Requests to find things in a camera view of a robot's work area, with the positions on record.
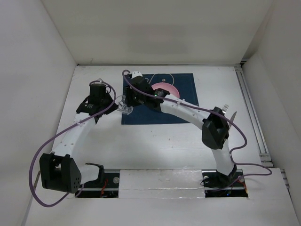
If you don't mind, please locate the clear plastic cup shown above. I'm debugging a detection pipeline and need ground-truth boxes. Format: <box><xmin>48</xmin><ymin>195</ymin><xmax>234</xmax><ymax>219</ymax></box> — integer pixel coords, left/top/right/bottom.
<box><xmin>117</xmin><ymin>95</ymin><xmax>134</xmax><ymax>115</ymax></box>

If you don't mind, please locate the pink plastic plate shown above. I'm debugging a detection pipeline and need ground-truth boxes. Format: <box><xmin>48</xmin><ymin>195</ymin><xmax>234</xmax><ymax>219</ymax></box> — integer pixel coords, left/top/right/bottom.
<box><xmin>151</xmin><ymin>82</ymin><xmax>180</xmax><ymax>98</ymax></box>

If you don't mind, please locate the blue whale placemat cloth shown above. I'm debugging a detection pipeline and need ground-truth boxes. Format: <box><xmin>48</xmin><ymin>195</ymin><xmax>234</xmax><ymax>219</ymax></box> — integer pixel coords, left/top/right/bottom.
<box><xmin>121</xmin><ymin>73</ymin><xmax>199</xmax><ymax>125</ymax></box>

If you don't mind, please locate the pink plastic knife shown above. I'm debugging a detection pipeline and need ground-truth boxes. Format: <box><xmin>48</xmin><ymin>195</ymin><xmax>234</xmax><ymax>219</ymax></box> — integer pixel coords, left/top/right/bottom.
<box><xmin>228</xmin><ymin>111</ymin><xmax>237</xmax><ymax>129</ymax></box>

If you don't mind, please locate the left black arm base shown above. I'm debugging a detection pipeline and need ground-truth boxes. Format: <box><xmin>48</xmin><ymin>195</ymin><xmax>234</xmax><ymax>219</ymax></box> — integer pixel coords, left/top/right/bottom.
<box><xmin>75</xmin><ymin>169</ymin><xmax>120</xmax><ymax>199</ymax></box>

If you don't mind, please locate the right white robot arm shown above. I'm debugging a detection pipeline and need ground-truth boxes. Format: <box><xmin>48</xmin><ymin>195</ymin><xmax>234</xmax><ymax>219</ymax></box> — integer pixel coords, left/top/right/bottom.
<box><xmin>124</xmin><ymin>72</ymin><xmax>237</xmax><ymax>186</ymax></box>

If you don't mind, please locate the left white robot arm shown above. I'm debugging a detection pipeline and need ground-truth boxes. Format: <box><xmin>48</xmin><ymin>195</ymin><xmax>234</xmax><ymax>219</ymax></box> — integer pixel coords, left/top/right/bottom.
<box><xmin>39</xmin><ymin>82</ymin><xmax>118</xmax><ymax>194</ymax></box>

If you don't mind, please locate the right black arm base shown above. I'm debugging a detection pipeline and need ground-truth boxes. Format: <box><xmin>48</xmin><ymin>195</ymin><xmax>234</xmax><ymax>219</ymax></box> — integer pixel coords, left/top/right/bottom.
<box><xmin>200</xmin><ymin>170</ymin><xmax>248</xmax><ymax>198</ymax></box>

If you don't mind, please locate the pink plastic fork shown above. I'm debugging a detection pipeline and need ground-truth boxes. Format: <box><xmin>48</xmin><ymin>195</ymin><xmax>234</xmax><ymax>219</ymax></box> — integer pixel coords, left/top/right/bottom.
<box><xmin>222</xmin><ymin>104</ymin><xmax>229</xmax><ymax>115</ymax></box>

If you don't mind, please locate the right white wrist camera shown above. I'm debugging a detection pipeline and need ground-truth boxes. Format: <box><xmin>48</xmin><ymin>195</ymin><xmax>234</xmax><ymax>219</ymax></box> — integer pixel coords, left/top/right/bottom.
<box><xmin>131</xmin><ymin>71</ymin><xmax>143</xmax><ymax>79</ymax></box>

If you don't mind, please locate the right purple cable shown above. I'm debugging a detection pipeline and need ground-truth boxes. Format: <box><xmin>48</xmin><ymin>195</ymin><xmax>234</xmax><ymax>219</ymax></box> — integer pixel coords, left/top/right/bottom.
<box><xmin>122</xmin><ymin>69</ymin><xmax>273</xmax><ymax>191</ymax></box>

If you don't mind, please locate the aluminium side rail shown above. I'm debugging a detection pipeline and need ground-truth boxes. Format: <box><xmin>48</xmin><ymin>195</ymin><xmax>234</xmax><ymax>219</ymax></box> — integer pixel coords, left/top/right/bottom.
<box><xmin>234</xmin><ymin>61</ymin><xmax>290</xmax><ymax>189</ymax></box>

